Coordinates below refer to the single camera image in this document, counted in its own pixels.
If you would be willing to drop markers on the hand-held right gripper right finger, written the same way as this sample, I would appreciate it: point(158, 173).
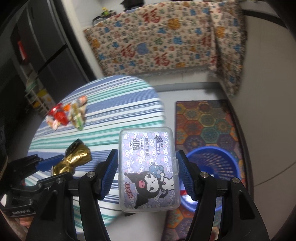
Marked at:
point(185, 176)

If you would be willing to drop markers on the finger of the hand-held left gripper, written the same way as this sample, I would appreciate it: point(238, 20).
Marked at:
point(46, 183)
point(48, 163)

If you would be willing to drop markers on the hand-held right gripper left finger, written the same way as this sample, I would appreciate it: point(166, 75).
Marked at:
point(108, 176)

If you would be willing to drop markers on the gold foil wrapper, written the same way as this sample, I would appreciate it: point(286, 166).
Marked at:
point(74, 157)

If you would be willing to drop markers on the blue plastic basket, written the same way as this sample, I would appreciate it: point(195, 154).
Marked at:
point(212, 166)

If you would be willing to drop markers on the clear plastic floss box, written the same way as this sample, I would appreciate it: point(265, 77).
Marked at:
point(148, 166)

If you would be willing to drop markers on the orange white plastic wrapper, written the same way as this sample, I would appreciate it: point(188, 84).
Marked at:
point(66, 108)

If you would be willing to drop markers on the person's left hand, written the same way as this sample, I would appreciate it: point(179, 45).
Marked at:
point(26, 221)

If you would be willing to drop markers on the patterned floor mat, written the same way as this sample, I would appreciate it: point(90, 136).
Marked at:
point(208, 120)

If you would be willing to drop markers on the yellow cardboard box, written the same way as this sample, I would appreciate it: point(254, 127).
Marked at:
point(46, 99)

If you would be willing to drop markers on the white tiered rack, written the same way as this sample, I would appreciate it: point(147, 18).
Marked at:
point(34, 92)

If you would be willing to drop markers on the round striped table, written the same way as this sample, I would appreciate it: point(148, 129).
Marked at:
point(115, 104)

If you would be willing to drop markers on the red hanging cloth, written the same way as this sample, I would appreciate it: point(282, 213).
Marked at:
point(23, 52)

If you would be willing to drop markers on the white kitchen counter cabinet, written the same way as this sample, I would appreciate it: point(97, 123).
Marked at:
point(266, 92)

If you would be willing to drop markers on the narrow printed cloth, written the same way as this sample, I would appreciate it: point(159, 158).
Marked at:
point(229, 58)

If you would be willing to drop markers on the grey refrigerator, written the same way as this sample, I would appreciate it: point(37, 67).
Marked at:
point(46, 34)

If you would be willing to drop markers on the large printed cloth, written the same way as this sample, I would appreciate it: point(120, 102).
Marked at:
point(150, 46)

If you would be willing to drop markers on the black condiment rack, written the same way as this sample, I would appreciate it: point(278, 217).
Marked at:
point(104, 14)

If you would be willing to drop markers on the black clay pot red lid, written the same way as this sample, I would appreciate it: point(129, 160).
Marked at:
point(133, 4)

